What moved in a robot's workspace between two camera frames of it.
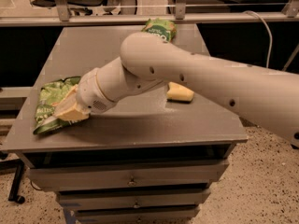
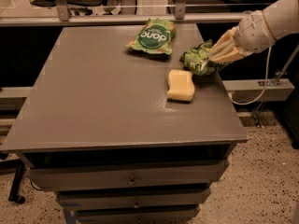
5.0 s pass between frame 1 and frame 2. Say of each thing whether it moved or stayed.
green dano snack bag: stayed
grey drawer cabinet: stayed
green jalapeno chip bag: moved
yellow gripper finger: moved
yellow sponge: stayed
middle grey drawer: stayed
